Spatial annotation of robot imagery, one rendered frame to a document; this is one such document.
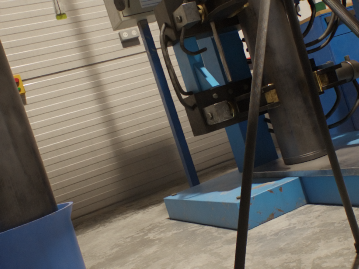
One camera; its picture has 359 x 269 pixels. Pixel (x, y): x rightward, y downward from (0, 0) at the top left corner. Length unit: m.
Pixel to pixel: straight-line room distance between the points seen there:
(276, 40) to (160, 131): 2.10
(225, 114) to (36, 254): 1.15
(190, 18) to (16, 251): 1.30
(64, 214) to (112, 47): 2.88
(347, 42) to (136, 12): 1.59
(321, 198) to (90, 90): 2.44
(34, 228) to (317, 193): 1.19
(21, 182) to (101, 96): 2.71
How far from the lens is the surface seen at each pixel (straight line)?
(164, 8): 2.35
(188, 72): 2.36
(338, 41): 3.70
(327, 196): 2.04
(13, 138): 1.38
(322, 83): 2.28
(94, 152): 3.95
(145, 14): 3.00
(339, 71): 2.63
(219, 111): 2.17
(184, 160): 2.99
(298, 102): 2.24
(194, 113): 2.32
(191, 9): 2.23
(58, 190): 3.89
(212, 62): 2.68
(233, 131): 2.68
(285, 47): 2.25
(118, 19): 2.99
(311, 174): 2.04
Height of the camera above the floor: 0.50
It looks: 1 degrees down
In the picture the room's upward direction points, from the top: 18 degrees counter-clockwise
